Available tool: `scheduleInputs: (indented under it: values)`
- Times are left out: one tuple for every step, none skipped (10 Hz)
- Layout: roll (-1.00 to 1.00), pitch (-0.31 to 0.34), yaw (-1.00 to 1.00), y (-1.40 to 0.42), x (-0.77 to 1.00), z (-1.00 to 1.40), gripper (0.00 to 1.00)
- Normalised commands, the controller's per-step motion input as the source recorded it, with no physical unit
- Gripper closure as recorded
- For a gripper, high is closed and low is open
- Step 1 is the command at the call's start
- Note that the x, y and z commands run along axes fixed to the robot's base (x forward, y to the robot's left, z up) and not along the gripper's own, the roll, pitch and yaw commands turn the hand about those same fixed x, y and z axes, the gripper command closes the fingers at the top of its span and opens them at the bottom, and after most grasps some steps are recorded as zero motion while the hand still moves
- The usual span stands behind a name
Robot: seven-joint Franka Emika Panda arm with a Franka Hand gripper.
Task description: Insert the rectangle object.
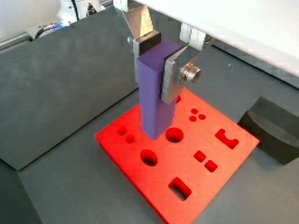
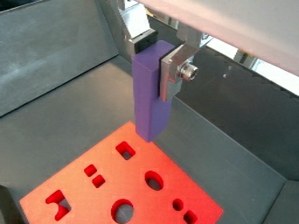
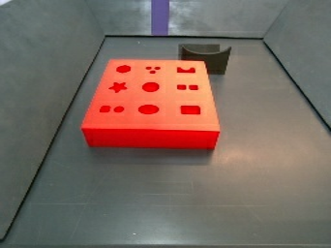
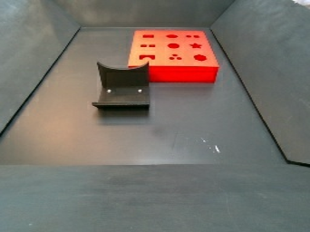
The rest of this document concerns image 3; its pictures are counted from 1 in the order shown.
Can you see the purple rectangular peg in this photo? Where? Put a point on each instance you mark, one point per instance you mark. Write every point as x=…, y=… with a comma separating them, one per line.
x=159, y=17

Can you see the red shape-sorter block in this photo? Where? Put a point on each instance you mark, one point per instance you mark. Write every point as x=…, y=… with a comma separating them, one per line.
x=152, y=103

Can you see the dark grey curved block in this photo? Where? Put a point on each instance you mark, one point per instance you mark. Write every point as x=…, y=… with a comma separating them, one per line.
x=210, y=53

